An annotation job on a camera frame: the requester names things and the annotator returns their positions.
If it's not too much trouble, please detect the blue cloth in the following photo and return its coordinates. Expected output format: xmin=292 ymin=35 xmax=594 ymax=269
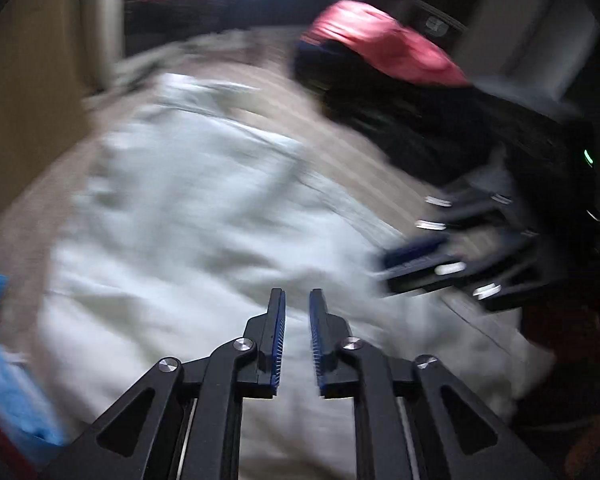
xmin=0 ymin=244 xmax=67 ymax=450

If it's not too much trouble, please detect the beige patterned mat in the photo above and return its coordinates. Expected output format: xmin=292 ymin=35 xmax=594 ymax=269
xmin=0 ymin=25 xmax=523 ymax=480

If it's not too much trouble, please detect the brown wooden panel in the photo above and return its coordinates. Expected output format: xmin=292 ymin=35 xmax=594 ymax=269
xmin=0 ymin=0 xmax=93 ymax=241

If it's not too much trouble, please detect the white garment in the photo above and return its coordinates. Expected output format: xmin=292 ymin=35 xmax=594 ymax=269
xmin=35 ymin=72 xmax=557 ymax=480

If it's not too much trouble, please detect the red garment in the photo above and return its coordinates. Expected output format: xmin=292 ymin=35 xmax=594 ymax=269
xmin=300 ymin=1 xmax=469 ymax=89

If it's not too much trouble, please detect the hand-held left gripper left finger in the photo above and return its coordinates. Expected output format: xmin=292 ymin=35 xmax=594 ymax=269
xmin=40 ymin=288 xmax=287 ymax=480

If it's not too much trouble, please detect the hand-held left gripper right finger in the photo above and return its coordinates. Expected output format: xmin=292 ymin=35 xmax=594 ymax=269
xmin=308 ymin=288 xmax=557 ymax=480

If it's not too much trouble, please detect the grey furniture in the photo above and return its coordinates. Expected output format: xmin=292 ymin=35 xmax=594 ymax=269
xmin=450 ymin=0 xmax=600 ymax=111

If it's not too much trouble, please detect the white post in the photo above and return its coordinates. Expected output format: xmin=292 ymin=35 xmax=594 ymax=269
xmin=79 ymin=0 xmax=127 ymax=88

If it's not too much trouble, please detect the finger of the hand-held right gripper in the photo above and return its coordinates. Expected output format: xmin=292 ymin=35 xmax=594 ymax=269
xmin=416 ymin=186 xmax=527 ymax=234
xmin=379 ymin=232 xmax=552 ymax=312

